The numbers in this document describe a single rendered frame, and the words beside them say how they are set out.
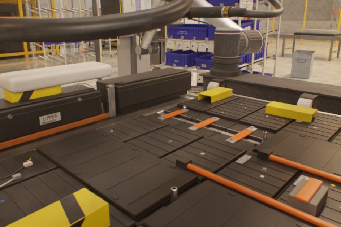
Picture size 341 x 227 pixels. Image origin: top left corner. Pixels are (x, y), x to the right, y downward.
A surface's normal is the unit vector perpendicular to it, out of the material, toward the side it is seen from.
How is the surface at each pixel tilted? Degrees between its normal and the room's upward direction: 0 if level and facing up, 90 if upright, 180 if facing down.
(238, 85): 90
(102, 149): 0
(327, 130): 0
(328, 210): 0
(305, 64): 90
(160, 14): 73
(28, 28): 81
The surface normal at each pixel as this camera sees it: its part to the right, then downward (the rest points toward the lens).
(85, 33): 0.22, 0.68
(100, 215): 0.76, 0.18
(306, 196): 0.00, -0.96
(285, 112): -0.64, 0.22
